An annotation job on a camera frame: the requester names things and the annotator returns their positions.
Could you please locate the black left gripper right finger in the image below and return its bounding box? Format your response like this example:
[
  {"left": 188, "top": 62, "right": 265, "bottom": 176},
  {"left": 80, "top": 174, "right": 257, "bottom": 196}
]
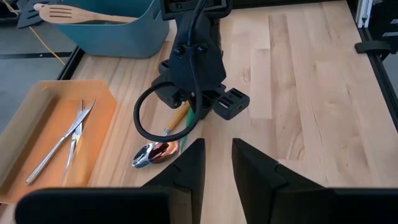
[{"left": 231, "top": 138, "right": 398, "bottom": 224}]

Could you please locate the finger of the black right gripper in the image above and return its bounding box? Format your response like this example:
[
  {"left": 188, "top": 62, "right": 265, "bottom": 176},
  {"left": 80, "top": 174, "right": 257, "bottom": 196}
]
[{"left": 200, "top": 101, "right": 216, "bottom": 121}]

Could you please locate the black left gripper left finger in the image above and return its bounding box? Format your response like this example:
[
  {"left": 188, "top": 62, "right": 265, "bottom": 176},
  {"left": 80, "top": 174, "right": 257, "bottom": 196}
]
[{"left": 14, "top": 138, "right": 206, "bottom": 224}]

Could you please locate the gold spoon green handle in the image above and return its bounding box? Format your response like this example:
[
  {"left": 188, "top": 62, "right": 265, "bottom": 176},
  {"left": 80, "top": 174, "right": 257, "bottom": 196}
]
[{"left": 179, "top": 107, "right": 195, "bottom": 152}]

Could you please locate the iridescent spoon blue handle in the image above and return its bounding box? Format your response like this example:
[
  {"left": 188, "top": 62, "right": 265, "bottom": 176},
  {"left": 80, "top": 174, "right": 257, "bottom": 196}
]
[{"left": 148, "top": 141, "right": 181, "bottom": 165}]

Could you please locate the silver spoon orange handle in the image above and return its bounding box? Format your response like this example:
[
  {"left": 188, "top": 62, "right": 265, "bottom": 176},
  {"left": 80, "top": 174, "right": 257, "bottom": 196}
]
[{"left": 132, "top": 101, "right": 191, "bottom": 169}]

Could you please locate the steel table knife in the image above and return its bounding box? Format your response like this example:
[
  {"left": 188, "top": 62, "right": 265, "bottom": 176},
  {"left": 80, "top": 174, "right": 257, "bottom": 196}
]
[{"left": 24, "top": 99, "right": 96, "bottom": 186}]

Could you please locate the slotted wooden spatula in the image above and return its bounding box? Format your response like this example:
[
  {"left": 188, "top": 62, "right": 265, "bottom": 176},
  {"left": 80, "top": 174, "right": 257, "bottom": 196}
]
[{"left": 33, "top": 2, "right": 139, "bottom": 25}]

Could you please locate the black slotted spatula steel handle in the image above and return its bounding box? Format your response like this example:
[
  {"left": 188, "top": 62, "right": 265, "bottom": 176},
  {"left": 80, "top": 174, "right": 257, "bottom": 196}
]
[{"left": 17, "top": 0, "right": 58, "bottom": 29}]

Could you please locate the blue plastic bin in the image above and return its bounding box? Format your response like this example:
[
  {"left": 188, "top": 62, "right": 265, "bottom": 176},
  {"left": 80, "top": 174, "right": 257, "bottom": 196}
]
[{"left": 57, "top": 0, "right": 170, "bottom": 59}]

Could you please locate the orange plastic tray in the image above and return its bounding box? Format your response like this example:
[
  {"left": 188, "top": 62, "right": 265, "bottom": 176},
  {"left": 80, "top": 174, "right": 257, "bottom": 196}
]
[{"left": 0, "top": 80, "right": 118, "bottom": 205}]

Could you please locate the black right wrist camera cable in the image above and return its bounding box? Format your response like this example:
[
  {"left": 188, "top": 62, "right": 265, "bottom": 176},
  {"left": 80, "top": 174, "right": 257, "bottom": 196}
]
[{"left": 132, "top": 0, "right": 208, "bottom": 143}]

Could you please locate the yellow extension cable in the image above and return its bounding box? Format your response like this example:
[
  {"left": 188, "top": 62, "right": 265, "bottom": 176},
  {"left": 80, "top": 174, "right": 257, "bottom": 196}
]
[{"left": 0, "top": 0, "right": 66, "bottom": 66}]

